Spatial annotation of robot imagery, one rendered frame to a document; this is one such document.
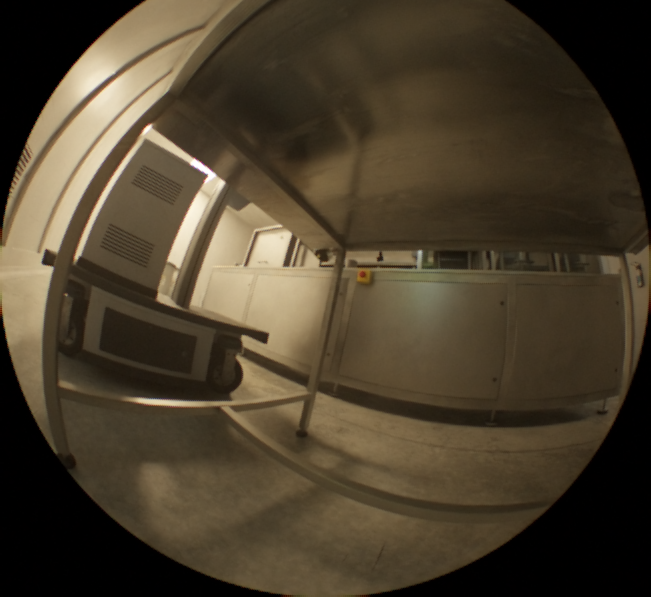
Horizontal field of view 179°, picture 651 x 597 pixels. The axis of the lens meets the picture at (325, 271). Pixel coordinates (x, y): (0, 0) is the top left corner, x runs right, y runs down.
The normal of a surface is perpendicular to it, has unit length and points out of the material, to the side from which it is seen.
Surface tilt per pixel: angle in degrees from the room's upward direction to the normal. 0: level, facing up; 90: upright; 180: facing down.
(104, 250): 90
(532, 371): 90
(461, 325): 90
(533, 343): 90
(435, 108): 180
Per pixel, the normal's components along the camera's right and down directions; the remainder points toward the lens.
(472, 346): -0.51, -0.35
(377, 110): -0.21, 0.94
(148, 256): 0.73, -0.04
